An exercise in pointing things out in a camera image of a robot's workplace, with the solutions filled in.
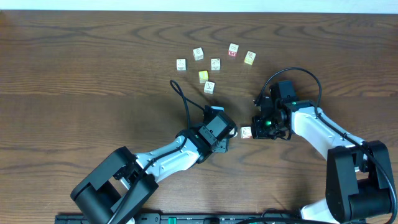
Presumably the white block red side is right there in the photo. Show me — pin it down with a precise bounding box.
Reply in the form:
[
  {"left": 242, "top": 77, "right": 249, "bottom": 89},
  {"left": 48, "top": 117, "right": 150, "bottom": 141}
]
[{"left": 241, "top": 126, "right": 252, "bottom": 139}]

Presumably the white block blue side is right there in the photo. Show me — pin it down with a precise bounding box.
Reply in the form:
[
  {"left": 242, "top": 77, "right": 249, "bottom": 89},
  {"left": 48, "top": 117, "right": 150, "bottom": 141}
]
[{"left": 229, "top": 128, "right": 238, "bottom": 138}]

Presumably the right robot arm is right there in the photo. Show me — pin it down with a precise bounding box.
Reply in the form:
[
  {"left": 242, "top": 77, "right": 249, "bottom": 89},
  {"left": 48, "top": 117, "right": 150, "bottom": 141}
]
[{"left": 252, "top": 93, "right": 397, "bottom": 223}]

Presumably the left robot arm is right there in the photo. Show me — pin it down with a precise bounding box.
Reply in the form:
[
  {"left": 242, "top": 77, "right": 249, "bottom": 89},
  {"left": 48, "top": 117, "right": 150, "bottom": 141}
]
[{"left": 70, "top": 129, "right": 235, "bottom": 223}]

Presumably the white block below yellow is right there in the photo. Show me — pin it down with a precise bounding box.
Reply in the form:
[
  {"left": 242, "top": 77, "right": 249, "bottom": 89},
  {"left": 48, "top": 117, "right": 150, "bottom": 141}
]
[{"left": 203, "top": 81, "right": 215, "bottom": 94}]

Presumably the yellow sided block far right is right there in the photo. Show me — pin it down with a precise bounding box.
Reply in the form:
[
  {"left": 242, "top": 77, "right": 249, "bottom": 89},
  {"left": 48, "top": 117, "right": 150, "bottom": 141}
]
[{"left": 244, "top": 51, "right": 256, "bottom": 65}]

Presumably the white block centre top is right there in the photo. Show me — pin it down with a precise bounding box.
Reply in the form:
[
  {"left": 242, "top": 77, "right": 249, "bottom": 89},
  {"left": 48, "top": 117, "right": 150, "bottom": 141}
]
[{"left": 211, "top": 58, "right": 221, "bottom": 70}]

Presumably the red M letter block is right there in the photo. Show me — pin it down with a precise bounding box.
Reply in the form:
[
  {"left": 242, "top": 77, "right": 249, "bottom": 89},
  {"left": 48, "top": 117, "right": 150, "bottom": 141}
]
[{"left": 228, "top": 43, "right": 239, "bottom": 57}]

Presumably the leftmost white letter block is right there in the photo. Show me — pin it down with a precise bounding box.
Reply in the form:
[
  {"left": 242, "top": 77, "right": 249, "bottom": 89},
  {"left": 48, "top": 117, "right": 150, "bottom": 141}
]
[{"left": 176, "top": 58, "right": 187, "bottom": 71}]

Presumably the white block upper left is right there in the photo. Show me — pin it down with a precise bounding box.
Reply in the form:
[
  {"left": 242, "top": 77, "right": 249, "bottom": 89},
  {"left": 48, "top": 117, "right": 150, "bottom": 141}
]
[{"left": 193, "top": 47, "right": 204, "bottom": 61}]

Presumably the right black cable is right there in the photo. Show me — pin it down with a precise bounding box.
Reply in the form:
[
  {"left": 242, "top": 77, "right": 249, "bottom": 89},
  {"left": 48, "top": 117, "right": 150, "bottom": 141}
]
[{"left": 253, "top": 67, "right": 398, "bottom": 215}]

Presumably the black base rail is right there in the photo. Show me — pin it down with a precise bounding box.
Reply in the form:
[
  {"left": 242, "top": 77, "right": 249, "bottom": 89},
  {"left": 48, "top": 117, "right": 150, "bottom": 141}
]
[{"left": 54, "top": 212, "right": 368, "bottom": 224}]

